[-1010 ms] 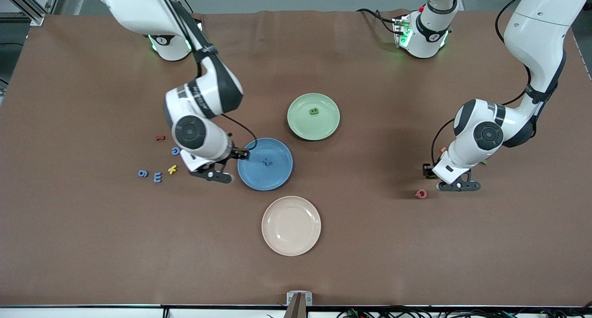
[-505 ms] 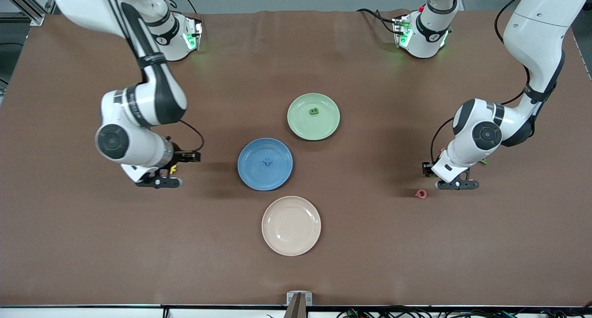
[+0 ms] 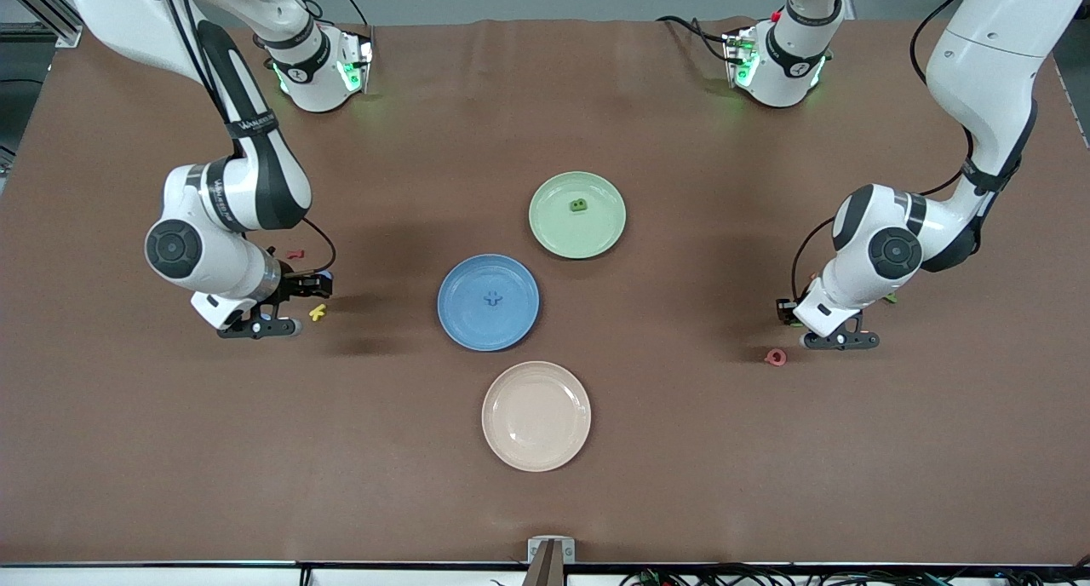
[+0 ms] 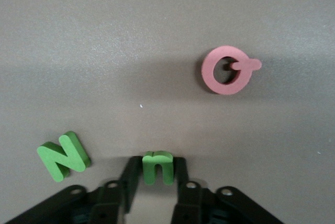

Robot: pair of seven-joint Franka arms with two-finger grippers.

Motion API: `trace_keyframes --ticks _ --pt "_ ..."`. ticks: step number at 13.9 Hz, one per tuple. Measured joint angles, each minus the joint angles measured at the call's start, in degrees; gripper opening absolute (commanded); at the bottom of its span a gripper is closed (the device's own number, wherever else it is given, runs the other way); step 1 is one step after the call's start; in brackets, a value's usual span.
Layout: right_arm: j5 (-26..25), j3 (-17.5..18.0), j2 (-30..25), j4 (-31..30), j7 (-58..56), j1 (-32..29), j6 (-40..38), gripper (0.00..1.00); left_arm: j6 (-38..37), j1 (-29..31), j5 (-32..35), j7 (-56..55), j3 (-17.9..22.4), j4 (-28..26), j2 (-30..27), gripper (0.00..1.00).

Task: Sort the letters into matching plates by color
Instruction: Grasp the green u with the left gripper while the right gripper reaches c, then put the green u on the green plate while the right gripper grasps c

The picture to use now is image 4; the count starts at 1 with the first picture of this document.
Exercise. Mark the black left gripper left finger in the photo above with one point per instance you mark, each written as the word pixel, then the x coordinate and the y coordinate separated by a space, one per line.
pixel 131 182

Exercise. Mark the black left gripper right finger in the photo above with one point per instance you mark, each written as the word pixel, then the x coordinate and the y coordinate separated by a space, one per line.
pixel 183 195

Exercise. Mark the green foam letter U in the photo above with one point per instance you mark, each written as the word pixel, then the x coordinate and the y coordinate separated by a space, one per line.
pixel 149 169

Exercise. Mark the green foam letter N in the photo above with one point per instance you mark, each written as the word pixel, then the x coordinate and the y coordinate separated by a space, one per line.
pixel 62 158

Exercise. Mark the pink foam letter Q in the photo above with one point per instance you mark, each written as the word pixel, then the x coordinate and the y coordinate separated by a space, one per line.
pixel 209 77

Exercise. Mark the brown table cover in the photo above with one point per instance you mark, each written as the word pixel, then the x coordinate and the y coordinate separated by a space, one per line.
pixel 78 51

